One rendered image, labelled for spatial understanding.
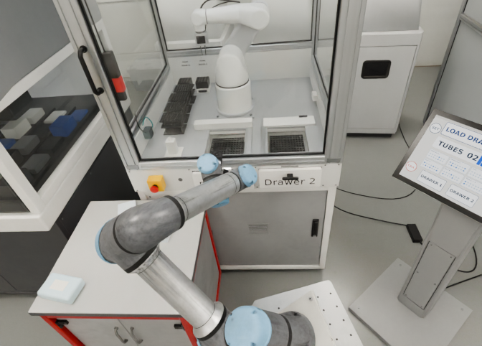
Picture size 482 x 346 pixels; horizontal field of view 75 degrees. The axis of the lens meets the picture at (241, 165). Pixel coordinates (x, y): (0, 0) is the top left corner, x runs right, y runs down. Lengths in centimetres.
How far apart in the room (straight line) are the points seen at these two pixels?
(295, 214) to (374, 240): 85
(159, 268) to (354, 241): 172
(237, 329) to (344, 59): 93
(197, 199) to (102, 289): 71
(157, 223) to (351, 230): 186
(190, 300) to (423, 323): 150
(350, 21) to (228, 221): 115
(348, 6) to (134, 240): 94
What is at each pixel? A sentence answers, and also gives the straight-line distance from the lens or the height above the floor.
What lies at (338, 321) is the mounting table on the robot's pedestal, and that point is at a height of 76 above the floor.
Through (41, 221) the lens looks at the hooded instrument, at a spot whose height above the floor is 87.
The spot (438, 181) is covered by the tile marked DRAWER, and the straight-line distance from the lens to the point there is 141.
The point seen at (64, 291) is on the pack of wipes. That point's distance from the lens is 147.
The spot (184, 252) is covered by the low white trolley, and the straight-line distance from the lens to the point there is 142.
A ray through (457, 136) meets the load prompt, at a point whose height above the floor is 115.
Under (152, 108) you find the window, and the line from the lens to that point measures 137.
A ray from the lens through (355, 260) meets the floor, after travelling 231.
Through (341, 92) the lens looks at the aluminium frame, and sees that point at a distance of 128.
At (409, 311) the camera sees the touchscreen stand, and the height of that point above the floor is 4.
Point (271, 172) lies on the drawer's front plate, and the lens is 146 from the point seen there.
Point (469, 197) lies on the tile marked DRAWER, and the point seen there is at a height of 101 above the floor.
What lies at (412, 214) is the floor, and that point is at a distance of 268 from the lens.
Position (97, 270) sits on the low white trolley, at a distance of 152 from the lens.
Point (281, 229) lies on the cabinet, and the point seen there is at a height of 46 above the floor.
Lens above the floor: 189
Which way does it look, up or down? 40 degrees down
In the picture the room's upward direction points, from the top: 7 degrees counter-clockwise
